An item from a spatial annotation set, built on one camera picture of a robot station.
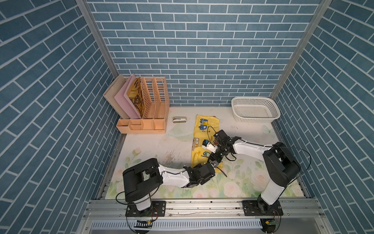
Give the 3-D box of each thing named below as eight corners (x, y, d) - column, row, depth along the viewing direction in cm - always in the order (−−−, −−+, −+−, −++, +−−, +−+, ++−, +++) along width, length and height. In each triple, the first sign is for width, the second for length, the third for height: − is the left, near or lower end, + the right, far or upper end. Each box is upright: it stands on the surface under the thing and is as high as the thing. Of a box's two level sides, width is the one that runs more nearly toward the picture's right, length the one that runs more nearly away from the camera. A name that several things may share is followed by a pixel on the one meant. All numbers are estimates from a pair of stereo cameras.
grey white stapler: (172, 123, 113) (172, 120, 111) (173, 118, 115) (173, 116, 113) (186, 123, 113) (186, 121, 111) (186, 118, 115) (186, 116, 113)
